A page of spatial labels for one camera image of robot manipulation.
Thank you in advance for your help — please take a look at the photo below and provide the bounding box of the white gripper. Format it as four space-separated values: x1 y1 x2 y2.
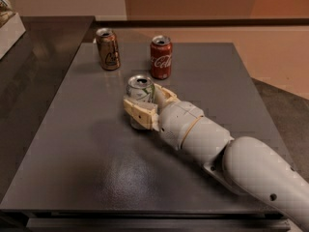
124 84 204 150

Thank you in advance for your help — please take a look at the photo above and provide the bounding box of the white green 7up can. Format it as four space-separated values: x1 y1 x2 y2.
126 73 156 131

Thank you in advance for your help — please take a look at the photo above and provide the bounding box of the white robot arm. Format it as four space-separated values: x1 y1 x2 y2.
124 83 309 232

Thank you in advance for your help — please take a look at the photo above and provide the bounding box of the red Coca-Cola can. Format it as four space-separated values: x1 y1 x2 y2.
151 35 173 79

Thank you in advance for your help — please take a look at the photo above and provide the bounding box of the gold brown soda can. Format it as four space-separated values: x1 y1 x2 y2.
96 28 121 71

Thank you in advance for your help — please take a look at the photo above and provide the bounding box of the dark side counter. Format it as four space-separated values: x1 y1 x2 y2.
0 15 94 200

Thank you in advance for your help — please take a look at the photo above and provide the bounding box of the white box on counter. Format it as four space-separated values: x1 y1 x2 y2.
0 0 26 59

